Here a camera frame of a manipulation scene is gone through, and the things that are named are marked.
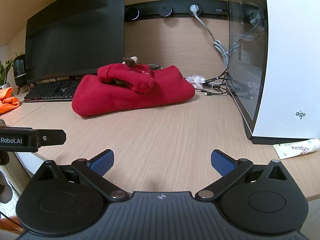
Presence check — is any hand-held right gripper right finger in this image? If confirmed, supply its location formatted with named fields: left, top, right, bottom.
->
left=195, top=149, right=292, bottom=202

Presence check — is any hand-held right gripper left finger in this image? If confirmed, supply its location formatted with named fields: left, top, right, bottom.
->
left=33, top=149, right=128, bottom=202

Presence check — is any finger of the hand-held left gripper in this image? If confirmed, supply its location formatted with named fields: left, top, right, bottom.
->
left=36, top=129, right=67, bottom=147

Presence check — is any red fleece hooded garment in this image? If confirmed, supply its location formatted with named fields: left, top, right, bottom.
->
left=72, top=57, right=196, bottom=117

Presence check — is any person's left hand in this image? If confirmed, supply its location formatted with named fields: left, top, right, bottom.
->
left=0, top=170, right=13, bottom=204

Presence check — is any orange cloth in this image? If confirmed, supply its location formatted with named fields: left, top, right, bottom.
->
left=0, top=87, right=20, bottom=114

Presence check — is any black keyboard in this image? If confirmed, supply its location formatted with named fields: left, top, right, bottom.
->
left=23, top=79, right=83, bottom=103

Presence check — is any green potted plant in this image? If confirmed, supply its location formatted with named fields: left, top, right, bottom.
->
left=0, top=52, right=25, bottom=90

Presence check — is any black round speaker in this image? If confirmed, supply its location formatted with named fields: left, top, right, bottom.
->
left=12, top=54, right=31, bottom=95

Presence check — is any white cream tube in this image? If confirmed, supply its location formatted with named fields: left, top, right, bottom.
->
left=272, top=138, right=320, bottom=160

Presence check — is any crumpled clear plastic wrap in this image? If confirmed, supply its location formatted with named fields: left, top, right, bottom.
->
left=185, top=74, right=207, bottom=89

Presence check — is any black computer monitor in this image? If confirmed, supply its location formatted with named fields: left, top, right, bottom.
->
left=25, top=0, right=127, bottom=84

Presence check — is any white computer case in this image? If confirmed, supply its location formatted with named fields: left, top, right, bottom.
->
left=226, top=0, right=320, bottom=145

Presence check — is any black socket panel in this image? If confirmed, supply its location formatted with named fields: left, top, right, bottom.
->
left=124, top=0, right=229, bottom=23

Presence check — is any black cable tangle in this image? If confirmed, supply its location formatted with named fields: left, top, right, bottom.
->
left=197, top=67, right=244, bottom=97

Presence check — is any white power cable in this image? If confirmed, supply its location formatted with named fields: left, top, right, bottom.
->
left=191, top=5, right=229, bottom=85

